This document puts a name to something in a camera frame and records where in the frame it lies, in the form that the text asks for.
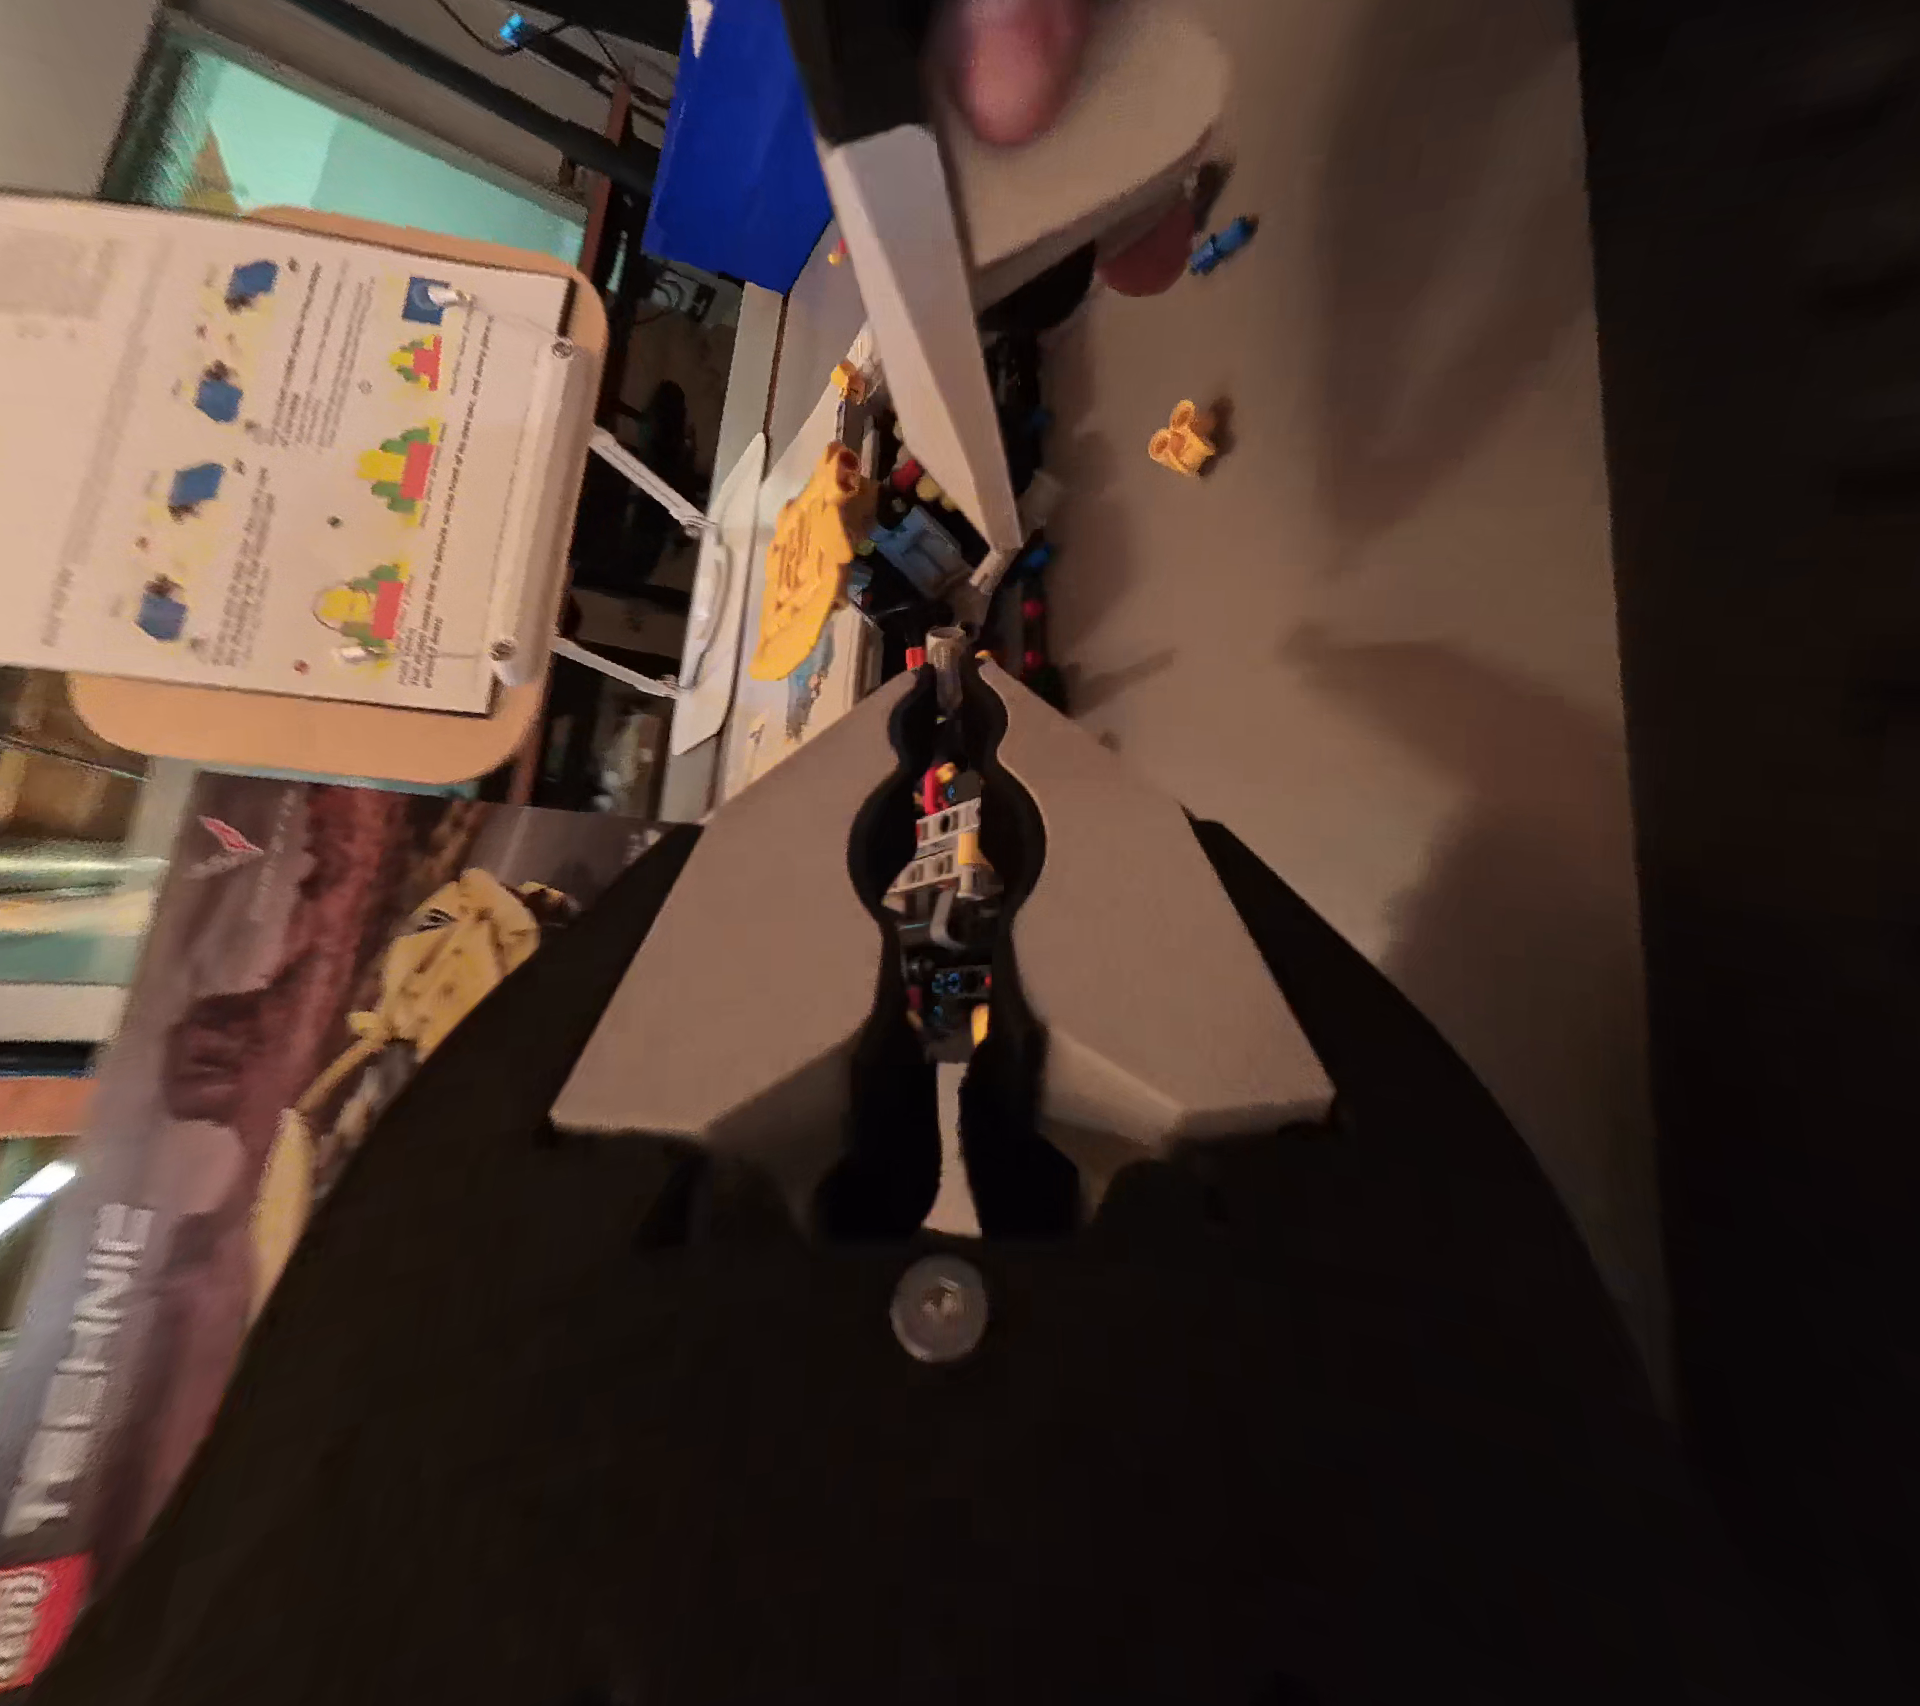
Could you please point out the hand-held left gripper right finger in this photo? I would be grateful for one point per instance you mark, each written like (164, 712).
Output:
(1170, 971)

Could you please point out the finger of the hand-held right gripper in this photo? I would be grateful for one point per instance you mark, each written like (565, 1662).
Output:
(930, 310)

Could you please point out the grey desk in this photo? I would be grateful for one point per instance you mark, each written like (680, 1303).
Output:
(1350, 461)

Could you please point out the small yellow toy piece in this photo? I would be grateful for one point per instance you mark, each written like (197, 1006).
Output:
(1184, 443)

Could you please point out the small black pin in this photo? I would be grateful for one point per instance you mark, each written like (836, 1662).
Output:
(944, 656)

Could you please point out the toy car set box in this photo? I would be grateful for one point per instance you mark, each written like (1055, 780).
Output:
(225, 986)

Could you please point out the person's right hand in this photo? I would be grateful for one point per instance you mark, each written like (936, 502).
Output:
(1012, 40)

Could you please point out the blue plastic bin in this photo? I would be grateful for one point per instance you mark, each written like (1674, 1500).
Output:
(735, 147)

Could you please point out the open instruction booklet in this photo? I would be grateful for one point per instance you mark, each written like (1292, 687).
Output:
(794, 716)

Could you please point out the short blue pin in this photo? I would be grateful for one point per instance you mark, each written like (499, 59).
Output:
(1223, 245)

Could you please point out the toy car chassis model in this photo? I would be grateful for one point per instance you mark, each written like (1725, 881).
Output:
(810, 567)

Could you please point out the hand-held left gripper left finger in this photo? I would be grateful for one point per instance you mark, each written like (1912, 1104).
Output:
(720, 986)

